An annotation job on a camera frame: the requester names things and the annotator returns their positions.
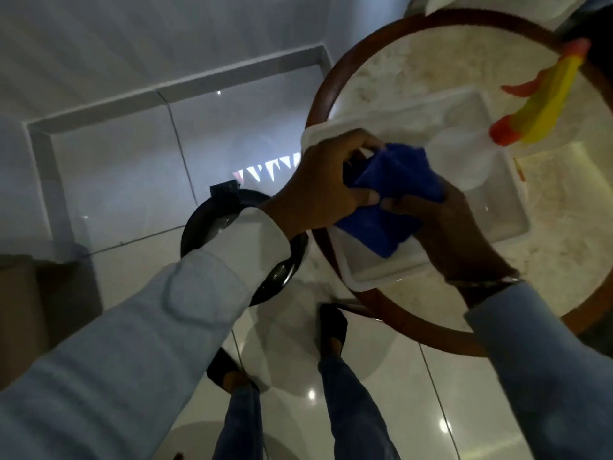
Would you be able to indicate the person's right hand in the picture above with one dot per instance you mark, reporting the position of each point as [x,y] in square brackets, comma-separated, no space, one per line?
[459,244]

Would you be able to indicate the person's left hand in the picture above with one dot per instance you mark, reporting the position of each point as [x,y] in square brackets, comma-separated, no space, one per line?
[316,186]

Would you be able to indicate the person's left thumb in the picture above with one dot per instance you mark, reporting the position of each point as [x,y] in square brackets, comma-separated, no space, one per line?
[361,198]

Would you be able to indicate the person's right thumb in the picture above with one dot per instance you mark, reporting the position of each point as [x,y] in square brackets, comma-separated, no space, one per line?
[400,206]

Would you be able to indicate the blue microfibre cloth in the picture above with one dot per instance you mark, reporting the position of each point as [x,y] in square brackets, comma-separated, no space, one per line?
[392,186]

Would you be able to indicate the person's left forearm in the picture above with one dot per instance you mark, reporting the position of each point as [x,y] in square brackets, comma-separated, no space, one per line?
[143,330]

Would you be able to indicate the person's right forearm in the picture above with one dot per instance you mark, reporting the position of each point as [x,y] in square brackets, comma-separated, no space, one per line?
[536,359]

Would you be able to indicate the white plastic tray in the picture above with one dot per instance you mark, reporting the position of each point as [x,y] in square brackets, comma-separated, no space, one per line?
[488,205]

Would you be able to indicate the dark wrist watch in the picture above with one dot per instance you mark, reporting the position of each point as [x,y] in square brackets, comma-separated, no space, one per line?
[483,288]

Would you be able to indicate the person's right black shoe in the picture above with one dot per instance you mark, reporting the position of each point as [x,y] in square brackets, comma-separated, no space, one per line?
[333,325]

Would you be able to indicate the person's black shoe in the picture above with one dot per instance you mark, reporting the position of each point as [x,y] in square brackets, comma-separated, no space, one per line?
[221,367]
[333,325]

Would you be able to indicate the black round bin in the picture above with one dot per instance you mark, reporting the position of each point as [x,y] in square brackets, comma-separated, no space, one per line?
[201,225]

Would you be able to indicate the round table with wooden rim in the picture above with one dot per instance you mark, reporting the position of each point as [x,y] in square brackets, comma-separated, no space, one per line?
[565,234]

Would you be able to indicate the spray bottle with yellow head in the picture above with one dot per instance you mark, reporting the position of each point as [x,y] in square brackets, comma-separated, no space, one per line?
[546,110]

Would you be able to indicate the person's right leg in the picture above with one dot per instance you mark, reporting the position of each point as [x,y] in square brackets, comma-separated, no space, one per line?
[354,407]

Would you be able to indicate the person's leg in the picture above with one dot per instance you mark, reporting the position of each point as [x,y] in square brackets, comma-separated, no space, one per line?
[354,407]
[242,421]

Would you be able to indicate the person's left black shoe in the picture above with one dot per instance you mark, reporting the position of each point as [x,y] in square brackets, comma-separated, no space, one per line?
[221,367]

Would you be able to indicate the person's left leg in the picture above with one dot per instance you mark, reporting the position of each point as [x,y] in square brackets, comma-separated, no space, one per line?
[242,421]

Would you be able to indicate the brown box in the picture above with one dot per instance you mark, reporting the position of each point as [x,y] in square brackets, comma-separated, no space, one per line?
[43,316]

